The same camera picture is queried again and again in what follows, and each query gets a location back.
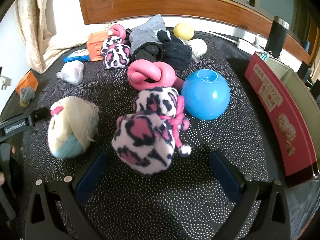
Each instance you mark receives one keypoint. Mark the wooden window frame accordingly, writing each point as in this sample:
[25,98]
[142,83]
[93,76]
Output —
[252,15]

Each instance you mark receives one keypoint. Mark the cream and blue plush ball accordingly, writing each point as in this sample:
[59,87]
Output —
[72,127]

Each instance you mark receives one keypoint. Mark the blue plastic ball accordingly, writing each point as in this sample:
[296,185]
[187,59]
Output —
[206,94]

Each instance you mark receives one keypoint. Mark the pink leopard plush toy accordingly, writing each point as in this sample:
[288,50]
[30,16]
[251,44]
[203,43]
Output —
[147,139]

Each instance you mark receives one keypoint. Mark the black fuzzy sock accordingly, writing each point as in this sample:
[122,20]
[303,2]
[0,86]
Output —
[175,52]

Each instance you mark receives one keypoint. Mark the red storage box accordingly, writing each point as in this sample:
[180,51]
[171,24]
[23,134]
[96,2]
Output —
[293,113]

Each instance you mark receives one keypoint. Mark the small pink knotted tube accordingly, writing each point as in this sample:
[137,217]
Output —
[117,30]

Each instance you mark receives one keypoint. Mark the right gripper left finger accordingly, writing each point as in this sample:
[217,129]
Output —
[43,220]

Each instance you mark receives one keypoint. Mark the pink knotted foam tube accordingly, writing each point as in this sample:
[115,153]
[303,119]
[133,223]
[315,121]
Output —
[143,74]

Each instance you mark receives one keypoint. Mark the beige curtain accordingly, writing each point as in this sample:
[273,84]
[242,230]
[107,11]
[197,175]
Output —
[42,47]

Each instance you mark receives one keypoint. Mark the grey knit sock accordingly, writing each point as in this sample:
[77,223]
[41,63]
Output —
[143,38]

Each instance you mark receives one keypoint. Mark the white roll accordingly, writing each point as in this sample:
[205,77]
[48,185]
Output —
[198,46]

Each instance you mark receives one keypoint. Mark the yellow ball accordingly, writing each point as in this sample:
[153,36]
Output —
[183,31]

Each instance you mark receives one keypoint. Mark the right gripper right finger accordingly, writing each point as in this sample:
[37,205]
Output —
[272,220]

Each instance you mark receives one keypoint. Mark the orange rubber cube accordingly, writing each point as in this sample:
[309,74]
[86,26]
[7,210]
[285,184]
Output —
[94,44]

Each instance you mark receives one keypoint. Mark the black thermos bottle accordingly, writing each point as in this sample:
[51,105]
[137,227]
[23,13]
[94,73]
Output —
[277,36]

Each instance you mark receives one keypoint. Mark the black patterned table cloth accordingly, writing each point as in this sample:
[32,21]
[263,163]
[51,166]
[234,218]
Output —
[183,200]

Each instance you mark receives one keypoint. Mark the white plastic bundle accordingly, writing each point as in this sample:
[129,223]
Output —
[71,72]

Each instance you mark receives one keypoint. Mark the blue snack packet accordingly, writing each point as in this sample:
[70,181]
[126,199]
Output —
[81,55]

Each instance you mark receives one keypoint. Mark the white power strip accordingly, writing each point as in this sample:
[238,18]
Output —
[248,47]

